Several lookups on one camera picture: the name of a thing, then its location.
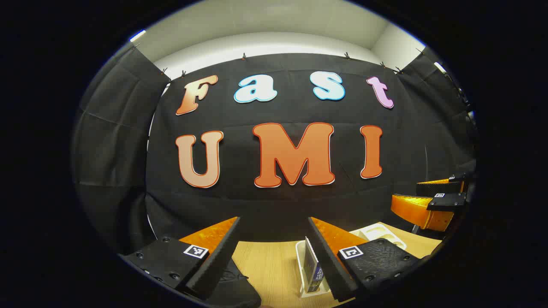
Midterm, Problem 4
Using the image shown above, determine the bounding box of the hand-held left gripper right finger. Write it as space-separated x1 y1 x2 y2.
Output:
308 216 423 303

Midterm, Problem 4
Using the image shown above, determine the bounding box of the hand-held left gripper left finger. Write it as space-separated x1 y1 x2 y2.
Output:
120 216 242 300

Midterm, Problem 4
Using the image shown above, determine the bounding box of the blue cover book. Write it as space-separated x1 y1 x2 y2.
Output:
304 237 325 294

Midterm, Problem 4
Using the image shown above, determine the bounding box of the black schoolbag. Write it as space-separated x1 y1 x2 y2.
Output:
205 258 262 308

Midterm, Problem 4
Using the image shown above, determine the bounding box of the white bookshelf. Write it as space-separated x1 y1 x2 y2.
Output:
295 222 407 299

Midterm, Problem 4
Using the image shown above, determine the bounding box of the black backdrop cloth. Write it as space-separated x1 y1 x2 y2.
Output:
71 43 478 257

